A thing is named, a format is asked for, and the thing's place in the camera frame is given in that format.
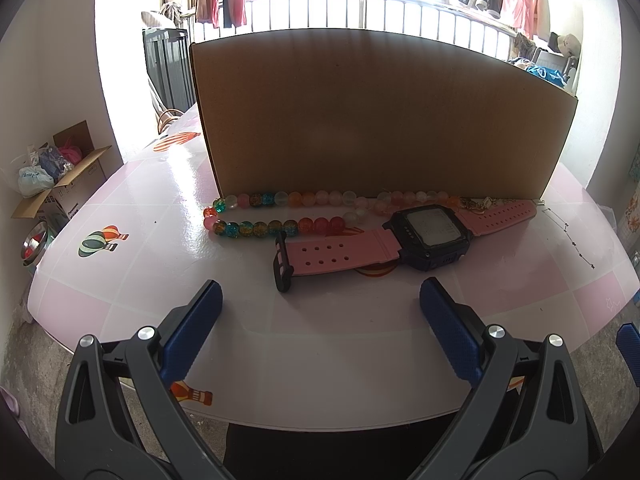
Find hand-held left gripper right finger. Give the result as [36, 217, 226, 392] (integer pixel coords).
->
[419, 276, 606, 480]

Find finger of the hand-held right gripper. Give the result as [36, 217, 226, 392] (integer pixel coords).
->
[616, 323, 640, 387]

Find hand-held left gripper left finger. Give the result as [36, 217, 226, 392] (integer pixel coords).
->
[55, 279, 236, 480]

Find multicolour glass bead bracelet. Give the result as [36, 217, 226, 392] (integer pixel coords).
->
[202, 191, 373, 241]

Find small gold jewelry pieces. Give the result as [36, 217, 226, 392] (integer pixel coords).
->
[460, 197, 497, 216]

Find pink strap digital watch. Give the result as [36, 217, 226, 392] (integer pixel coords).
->
[272, 199, 538, 293]

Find pink orange bead bracelet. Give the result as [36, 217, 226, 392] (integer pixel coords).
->
[350, 190, 462, 217]

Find large cardboard box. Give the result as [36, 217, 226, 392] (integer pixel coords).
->
[189, 27, 579, 201]

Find metal bowl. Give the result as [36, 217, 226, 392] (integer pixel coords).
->
[20, 220, 51, 265]

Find small cardboard storage box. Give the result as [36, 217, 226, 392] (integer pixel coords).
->
[11, 120, 113, 233]

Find pink slipper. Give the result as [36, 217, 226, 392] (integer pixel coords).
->
[0, 387, 21, 418]

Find white blue plastic bag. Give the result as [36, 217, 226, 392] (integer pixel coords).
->
[18, 165, 54, 198]

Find blue cloth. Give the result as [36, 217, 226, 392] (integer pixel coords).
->
[525, 65, 568, 86]

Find beige hat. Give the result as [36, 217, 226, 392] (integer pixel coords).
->
[547, 32, 582, 58]

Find pale cloth on cabinet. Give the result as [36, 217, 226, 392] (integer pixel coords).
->
[140, 10, 186, 32]

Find metal balcony railing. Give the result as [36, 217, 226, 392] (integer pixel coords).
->
[160, 0, 531, 61]

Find tan basket handles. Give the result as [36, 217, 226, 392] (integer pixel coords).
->
[155, 107, 183, 136]

